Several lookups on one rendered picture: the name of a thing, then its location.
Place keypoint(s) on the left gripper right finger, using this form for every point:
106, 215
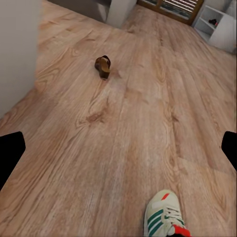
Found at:
229, 147

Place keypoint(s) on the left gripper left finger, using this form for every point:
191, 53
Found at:
12, 147

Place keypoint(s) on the door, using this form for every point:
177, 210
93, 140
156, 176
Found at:
181, 10

